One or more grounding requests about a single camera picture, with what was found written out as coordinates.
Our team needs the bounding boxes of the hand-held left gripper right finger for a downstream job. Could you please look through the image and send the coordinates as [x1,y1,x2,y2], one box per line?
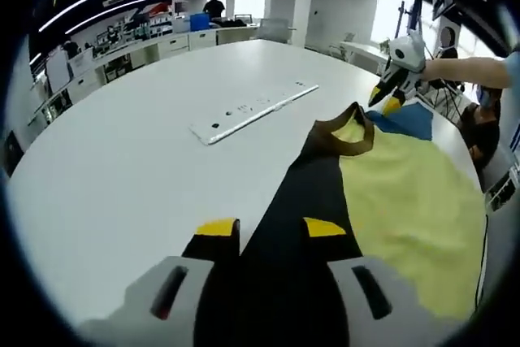
[302,217,472,347]

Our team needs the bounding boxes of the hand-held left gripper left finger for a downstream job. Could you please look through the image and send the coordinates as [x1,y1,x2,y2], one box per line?
[79,218,241,347]

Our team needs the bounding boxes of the yellow blue black garment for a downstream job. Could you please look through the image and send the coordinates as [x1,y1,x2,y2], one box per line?
[238,101,488,322]

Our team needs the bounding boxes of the white desk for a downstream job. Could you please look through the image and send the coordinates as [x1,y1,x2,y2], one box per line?
[329,40,389,76]

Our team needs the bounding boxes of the white tag with black squares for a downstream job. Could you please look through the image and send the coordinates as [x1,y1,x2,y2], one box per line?
[485,170,520,213]

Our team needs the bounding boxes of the white flat table plate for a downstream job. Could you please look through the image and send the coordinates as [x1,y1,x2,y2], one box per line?
[188,84,320,147]

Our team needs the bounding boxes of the blue storage bin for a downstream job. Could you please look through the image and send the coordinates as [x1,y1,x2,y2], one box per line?
[189,13,212,32]

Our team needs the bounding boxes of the black cabinet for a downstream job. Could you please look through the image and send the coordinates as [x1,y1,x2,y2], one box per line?
[3,130,25,169]

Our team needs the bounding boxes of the white counter row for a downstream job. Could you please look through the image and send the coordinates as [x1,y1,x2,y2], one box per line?
[28,24,261,124]

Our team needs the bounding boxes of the white panel board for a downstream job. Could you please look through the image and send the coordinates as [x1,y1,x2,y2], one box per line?
[44,49,69,89]

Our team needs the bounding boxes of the black camera stand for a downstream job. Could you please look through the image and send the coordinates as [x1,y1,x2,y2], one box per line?
[396,0,456,43]

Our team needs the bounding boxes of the black cable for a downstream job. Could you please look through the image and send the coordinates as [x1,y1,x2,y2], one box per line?
[474,196,489,318]

